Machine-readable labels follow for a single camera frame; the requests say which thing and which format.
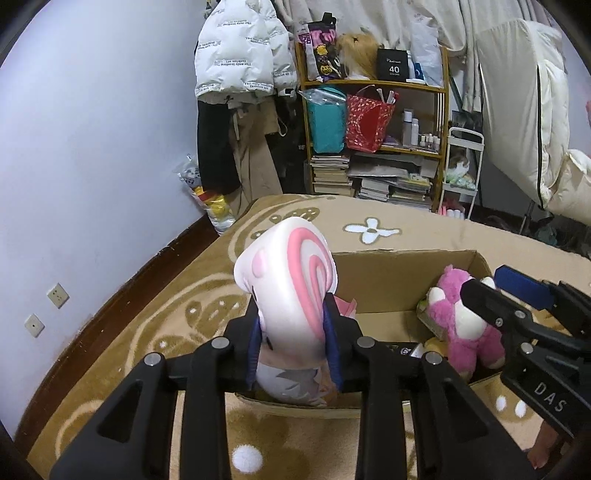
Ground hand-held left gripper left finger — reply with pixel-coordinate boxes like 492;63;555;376
50;293;266;480

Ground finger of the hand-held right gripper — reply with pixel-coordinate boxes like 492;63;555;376
459;278;539;342
494;264;591;340

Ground pile of books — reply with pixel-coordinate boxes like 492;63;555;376
310;152;437;210

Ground tan patterned blanket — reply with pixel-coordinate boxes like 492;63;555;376
28;194;591;480

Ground white curtain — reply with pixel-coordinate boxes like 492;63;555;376
272;0;536;116

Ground pink bear plush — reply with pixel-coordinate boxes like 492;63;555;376
425;264;506;374

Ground white quilted garment cover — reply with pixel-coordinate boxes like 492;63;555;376
475;18;591;227

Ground wooden shelf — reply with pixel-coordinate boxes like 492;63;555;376
295;41;451;213

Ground red gift bag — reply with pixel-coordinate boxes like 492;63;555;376
345;85;398;153

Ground plastic bag of toys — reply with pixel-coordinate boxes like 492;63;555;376
178;154;234;234

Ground blond wig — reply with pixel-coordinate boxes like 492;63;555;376
336;31;379;79

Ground group of cosmetic bottles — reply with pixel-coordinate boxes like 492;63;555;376
401;108;441;151

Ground teal bag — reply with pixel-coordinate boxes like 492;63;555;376
307;88;347;154

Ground pale green packet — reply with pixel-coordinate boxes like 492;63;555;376
417;299;446;340

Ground white cart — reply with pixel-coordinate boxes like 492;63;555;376
438;127;485;220

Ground black hanging garment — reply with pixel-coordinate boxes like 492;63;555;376
272;88;308;195

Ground black box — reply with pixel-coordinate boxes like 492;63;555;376
376;47;409;83

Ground beige trousers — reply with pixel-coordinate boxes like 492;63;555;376
228;99;283;217

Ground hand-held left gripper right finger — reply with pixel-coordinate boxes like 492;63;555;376
323;292;529;480

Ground white puffer jacket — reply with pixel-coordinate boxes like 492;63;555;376
194;0;300;104

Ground cardboard box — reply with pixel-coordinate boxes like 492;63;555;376
235;249;568;418

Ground black coat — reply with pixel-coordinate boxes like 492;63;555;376
198;99;241;192

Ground white plastic bag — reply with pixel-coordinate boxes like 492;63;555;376
409;21;444;86

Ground person's right hand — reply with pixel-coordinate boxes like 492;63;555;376
527;415;568;468

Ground pink white plush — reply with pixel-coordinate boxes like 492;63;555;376
233;217;340;407

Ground printed tote bag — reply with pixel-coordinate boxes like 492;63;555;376
298;16;340;83

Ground clear plastic bag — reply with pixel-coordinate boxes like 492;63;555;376
298;88;347;108

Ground cat plush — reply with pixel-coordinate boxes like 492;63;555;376
445;154;476;190

